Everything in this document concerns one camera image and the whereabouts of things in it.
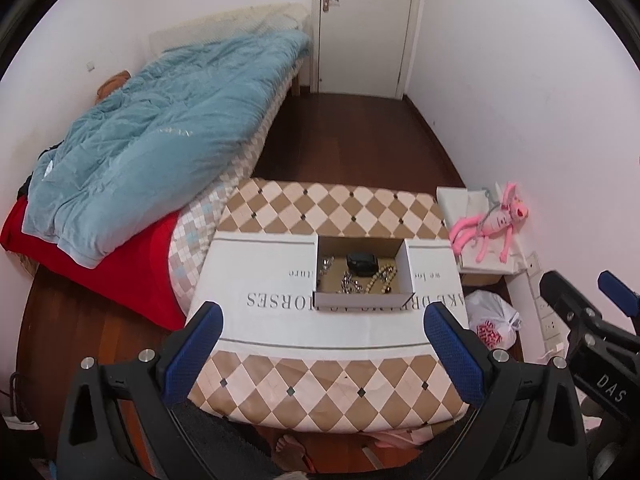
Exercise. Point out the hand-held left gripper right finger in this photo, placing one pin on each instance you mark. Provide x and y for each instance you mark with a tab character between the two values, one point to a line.
452	350

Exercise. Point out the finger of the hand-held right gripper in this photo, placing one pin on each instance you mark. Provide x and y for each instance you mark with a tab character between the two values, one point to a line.
617	290
562	295

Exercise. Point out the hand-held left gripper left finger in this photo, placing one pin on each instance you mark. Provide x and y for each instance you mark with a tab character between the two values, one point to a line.
195	345

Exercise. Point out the cardboard box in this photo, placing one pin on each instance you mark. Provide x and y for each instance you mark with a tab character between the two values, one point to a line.
360	299

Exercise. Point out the black smart watch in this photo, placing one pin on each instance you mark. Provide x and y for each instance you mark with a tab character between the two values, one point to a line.
361	261

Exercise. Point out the white plastic bag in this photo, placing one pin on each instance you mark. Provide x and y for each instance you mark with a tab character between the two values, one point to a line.
487	310

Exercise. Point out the diamond pattern tablecloth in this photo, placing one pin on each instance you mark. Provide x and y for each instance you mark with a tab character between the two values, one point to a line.
280	332

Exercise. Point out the red bed sheet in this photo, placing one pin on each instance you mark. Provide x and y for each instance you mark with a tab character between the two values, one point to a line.
130	280

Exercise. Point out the pink plush toy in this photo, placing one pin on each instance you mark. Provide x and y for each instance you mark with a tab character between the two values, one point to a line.
495	220

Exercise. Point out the person's bare foot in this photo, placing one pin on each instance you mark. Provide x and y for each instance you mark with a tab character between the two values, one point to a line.
290	452

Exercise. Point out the light blue quilt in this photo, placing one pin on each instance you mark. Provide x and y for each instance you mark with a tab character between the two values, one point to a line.
150	150

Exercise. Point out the brown pillow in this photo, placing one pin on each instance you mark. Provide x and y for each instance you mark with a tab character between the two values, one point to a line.
115	82

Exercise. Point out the white door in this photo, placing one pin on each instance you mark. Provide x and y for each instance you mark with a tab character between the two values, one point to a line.
365	25

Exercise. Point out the white wall socket row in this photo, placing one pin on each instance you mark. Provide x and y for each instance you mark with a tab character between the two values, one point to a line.
550	327

